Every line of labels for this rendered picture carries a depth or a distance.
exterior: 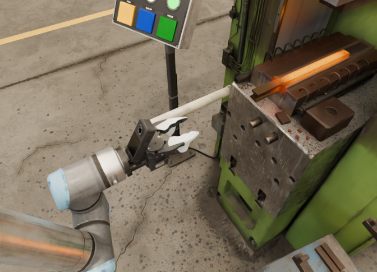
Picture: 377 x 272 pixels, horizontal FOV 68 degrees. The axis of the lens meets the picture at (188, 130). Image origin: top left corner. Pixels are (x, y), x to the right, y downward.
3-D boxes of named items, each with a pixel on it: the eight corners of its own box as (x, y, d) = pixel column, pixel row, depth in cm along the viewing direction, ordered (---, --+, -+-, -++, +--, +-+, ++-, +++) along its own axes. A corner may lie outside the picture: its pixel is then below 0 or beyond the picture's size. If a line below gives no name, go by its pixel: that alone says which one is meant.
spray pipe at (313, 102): (300, 117, 85) (303, 110, 83) (293, 111, 87) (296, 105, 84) (372, 79, 96) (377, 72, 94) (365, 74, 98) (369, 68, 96)
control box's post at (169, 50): (174, 154, 190) (164, -8, 107) (171, 150, 193) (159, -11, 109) (179, 152, 192) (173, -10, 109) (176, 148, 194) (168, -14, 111)
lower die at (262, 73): (290, 116, 89) (298, 97, 82) (249, 81, 100) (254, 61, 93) (375, 73, 102) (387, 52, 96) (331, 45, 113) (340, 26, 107)
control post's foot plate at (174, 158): (169, 169, 183) (168, 161, 176) (153, 146, 195) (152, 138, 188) (197, 155, 190) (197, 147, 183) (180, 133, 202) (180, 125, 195)
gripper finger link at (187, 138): (198, 142, 78) (166, 150, 77) (198, 128, 74) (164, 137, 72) (201, 151, 76) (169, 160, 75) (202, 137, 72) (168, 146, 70)
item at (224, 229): (230, 282, 141) (230, 281, 140) (173, 192, 172) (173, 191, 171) (288, 240, 154) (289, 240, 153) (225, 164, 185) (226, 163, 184)
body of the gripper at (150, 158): (158, 143, 80) (118, 161, 76) (155, 123, 74) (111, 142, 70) (171, 162, 76) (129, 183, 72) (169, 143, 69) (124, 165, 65)
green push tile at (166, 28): (171, 42, 104) (177, 21, 101) (155, 36, 107) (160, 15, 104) (174, 42, 106) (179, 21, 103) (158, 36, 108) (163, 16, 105)
